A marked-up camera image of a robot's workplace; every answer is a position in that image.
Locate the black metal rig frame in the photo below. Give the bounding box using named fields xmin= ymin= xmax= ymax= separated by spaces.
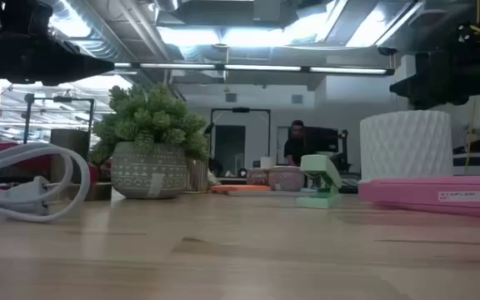
xmin=22 ymin=92 xmax=97 ymax=145
xmin=209 ymin=107 xmax=273 ymax=178

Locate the person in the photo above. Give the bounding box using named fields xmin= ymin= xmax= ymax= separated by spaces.
xmin=282 ymin=119 xmax=308 ymax=168

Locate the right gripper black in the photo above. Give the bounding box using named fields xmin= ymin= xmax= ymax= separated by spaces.
xmin=389 ymin=7 xmax=480 ymax=111

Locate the long ceiling light bar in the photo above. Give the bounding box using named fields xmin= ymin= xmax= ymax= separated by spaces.
xmin=113 ymin=62 xmax=396 ymax=77

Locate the white textured lampshade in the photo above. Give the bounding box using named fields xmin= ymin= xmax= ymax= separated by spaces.
xmin=358 ymin=109 xmax=454 ymax=182

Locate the black monitor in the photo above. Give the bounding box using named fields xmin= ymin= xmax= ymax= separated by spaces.
xmin=303 ymin=126 xmax=341 ymax=155

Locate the mint green stapler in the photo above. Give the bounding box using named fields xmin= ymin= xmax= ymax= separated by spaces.
xmin=295 ymin=153 xmax=344 ymax=210

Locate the pink stapler box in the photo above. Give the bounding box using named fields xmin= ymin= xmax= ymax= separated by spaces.
xmin=357 ymin=174 xmax=480 ymax=222

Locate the white power cord with plug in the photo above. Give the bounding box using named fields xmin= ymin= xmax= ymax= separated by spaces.
xmin=0 ymin=142 xmax=93 ymax=223

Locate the orange sticky note pad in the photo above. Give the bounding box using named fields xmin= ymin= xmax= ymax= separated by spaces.
xmin=210 ymin=184 xmax=273 ymax=193

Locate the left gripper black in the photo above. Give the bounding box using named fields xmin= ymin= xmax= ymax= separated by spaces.
xmin=0 ymin=0 xmax=116 ymax=88

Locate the green plant in grey pot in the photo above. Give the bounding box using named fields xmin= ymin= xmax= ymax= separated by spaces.
xmin=87 ymin=84 xmax=211 ymax=200

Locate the blue mat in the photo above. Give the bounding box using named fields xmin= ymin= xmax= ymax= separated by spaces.
xmin=226 ymin=190 xmax=318 ymax=198

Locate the gold pencil cup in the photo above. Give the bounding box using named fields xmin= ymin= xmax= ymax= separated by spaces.
xmin=187 ymin=157 xmax=211 ymax=194

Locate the red stapler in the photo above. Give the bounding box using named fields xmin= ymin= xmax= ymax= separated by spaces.
xmin=0 ymin=141 xmax=113 ymax=196

